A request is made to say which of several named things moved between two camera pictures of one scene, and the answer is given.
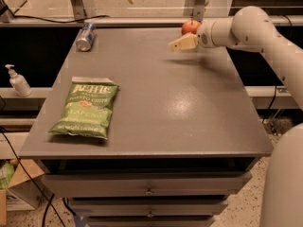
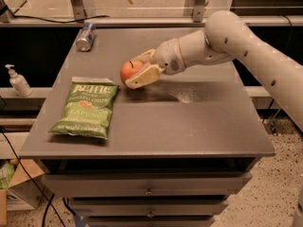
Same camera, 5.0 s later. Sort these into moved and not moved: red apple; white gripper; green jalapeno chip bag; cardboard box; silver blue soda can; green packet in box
Moved: red apple; white gripper
Not moved: green jalapeno chip bag; cardboard box; green packet in box; silver blue soda can
